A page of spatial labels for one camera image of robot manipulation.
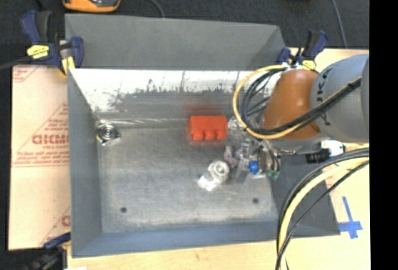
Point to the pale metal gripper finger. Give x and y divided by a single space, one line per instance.
230 156
242 173

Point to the brown cardboard board red print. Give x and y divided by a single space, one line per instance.
37 169

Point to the black cylinder on white bracket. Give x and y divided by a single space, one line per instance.
320 155

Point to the grey metal bin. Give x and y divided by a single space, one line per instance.
161 181

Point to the red toy brick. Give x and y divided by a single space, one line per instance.
207 125

